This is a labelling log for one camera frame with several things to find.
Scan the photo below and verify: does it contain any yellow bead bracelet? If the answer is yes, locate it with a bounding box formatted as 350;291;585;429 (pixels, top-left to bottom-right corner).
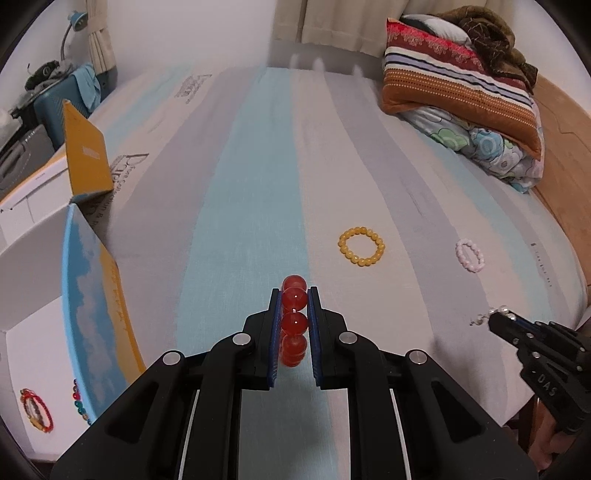
338;226;386;267

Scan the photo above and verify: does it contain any beige tied curtain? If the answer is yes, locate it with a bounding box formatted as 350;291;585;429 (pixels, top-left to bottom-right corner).
88;0;119;75

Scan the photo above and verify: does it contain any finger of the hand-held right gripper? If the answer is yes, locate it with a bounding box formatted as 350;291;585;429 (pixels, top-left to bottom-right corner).
496;312;555;336
488;318;533;357

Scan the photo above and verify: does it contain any grey suitcase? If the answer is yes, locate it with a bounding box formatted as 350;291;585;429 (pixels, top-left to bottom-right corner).
0;122;59;195

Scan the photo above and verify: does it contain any silver bead bracelet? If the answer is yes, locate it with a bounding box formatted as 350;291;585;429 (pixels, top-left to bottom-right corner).
470;305;516;326

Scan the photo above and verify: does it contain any blue desk lamp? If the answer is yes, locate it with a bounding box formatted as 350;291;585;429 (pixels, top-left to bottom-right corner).
59;10;89;62

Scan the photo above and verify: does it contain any large red cord bracelet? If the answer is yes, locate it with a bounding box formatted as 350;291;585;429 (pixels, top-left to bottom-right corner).
18;388;54;435

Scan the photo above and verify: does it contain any brown blanket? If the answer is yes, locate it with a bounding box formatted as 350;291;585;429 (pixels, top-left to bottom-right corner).
436;6;540;96

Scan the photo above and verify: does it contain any wooden bed frame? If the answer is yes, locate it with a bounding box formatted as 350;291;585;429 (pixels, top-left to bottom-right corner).
526;74;591;333

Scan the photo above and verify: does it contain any person's right hand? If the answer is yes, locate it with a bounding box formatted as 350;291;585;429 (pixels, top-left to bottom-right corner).
531;406;591;469

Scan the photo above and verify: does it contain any red bead bracelet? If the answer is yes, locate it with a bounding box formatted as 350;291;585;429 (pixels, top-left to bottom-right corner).
279;274;309;368

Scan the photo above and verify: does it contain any multicolour glass bead bracelet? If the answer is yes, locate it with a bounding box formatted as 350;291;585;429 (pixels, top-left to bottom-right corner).
71;378;93;426

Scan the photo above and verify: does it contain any blue cloth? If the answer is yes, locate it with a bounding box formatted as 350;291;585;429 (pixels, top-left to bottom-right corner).
71;62;102;112

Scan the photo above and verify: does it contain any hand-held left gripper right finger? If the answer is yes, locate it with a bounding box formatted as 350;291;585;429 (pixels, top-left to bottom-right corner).
308;287;539;480

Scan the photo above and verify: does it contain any floral quilt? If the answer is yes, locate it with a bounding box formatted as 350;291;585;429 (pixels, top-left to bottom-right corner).
402;106;546;195

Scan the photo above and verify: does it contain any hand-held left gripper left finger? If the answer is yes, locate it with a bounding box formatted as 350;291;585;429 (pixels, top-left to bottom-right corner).
50;288;283;480

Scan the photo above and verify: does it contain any beige window curtain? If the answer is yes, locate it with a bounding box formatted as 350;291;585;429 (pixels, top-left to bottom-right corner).
272;0;407;59

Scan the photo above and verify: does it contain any black bag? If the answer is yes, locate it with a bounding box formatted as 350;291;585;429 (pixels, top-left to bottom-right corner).
25;60;73;91

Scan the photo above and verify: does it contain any teal suitcase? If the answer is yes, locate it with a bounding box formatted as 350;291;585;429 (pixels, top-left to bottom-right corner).
32;65;116;153

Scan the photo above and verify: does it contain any grey pillow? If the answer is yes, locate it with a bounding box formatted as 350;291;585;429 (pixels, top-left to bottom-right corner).
399;14;472;47

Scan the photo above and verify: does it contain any striped bed sheet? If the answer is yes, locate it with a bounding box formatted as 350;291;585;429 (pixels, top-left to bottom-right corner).
0;65;588;480

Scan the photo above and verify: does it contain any pink bead bracelet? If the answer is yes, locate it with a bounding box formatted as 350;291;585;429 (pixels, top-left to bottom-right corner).
455;239;485;273

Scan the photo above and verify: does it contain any white cardboard box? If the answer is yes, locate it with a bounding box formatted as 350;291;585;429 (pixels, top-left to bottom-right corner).
0;99;148;462

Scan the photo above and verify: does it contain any striped pillow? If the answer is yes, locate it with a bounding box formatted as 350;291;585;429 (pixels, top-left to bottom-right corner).
381;18;542;160

